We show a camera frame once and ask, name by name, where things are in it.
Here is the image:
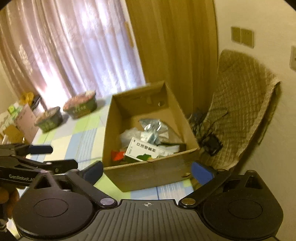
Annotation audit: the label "red candy packet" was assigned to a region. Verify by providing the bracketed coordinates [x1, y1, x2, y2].
[111, 151, 125, 162]

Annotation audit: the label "silver foil bag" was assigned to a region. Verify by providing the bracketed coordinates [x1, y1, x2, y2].
[139, 118, 169, 145]

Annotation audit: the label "white green medicine box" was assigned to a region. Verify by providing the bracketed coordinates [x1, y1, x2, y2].
[158, 143, 187, 154]

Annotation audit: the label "person left hand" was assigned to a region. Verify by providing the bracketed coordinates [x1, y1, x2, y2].
[1, 184, 20, 220]

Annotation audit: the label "pink cardboard box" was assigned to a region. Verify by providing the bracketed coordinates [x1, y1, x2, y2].
[15, 104, 39, 143]

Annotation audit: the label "left instant noodle bowl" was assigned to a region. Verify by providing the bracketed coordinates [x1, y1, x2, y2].
[34, 106, 63, 133]

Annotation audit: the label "instant noodle bowl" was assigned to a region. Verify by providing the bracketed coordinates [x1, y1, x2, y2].
[34, 106, 63, 133]
[63, 90, 97, 119]

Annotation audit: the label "checked tablecloth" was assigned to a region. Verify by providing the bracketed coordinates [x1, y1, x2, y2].
[27, 97, 193, 201]

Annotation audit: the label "right instant noodle bowl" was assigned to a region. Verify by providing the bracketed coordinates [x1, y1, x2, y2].
[63, 90, 97, 119]

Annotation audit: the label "quilted chair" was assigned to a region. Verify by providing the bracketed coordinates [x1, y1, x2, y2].
[199, 49, 280, 170]

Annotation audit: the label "pink lace curtain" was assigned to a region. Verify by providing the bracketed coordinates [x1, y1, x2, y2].
[1, 1, 145, 108]

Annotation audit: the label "wooden door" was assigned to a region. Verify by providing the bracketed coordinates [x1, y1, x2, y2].
[125, 1, 218, 115]

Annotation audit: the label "black cables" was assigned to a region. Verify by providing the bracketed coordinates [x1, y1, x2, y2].
[188, 107, 230, 156]

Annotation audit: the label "double wall socket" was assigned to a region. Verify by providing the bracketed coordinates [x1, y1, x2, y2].
[231, 26, 254, 49]

